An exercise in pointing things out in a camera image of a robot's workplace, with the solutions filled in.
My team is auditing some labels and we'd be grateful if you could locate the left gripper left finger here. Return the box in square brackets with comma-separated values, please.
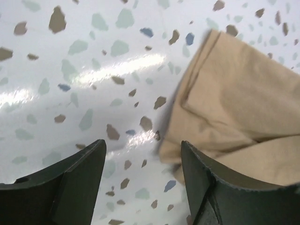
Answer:
[0, 140, 106, 225]

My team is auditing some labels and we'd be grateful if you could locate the beige t shirt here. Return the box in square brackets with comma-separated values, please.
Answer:
[159, 30, 300, 186]

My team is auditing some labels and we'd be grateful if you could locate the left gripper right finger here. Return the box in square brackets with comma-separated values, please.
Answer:
[181, 141, 300, 225]

